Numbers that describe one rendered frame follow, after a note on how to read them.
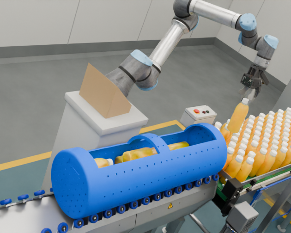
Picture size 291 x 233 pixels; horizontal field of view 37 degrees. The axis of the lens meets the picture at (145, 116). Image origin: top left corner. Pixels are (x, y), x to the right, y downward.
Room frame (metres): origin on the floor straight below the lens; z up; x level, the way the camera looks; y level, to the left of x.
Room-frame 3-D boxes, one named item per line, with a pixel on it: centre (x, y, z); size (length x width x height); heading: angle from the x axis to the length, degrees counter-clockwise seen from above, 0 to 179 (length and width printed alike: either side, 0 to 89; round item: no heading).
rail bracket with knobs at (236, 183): (1.94, -0.59, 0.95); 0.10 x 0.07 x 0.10; 51
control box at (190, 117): (2.37, -0.31, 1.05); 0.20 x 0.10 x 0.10; 141
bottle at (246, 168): (2.07, -0.63, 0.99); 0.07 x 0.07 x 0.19
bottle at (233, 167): (2.05, -0.57, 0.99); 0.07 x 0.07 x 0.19
